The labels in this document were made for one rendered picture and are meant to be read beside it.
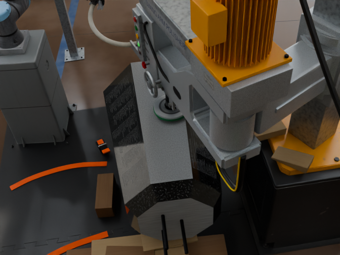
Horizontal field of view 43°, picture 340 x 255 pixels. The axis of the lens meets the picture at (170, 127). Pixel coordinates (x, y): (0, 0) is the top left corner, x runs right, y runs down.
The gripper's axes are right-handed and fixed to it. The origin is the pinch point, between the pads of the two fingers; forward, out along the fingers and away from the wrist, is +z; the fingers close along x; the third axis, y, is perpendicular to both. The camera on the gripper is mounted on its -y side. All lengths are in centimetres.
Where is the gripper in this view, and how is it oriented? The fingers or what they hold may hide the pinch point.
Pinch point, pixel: (98, 5)
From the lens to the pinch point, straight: 306.6
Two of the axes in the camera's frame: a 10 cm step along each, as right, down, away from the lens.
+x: 8.2, 5.4, -1.9
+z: -0.8, 4.4, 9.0
